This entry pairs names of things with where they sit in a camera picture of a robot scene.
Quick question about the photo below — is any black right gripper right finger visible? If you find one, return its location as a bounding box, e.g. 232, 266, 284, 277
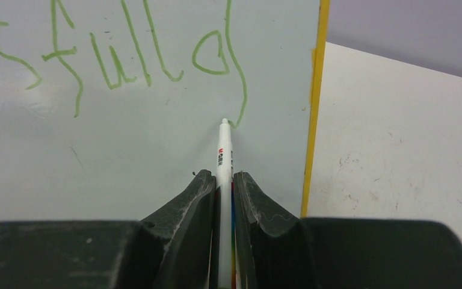
233, 172, 462, 288

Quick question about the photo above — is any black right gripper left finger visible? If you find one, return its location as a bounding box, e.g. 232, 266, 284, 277
0, 170, 215, 288

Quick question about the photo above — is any white marker pen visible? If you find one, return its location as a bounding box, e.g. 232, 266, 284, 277
216, 118, 235, 288

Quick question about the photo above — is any yellow framed whiteboard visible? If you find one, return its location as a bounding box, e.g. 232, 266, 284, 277
0, 1, 322, 220

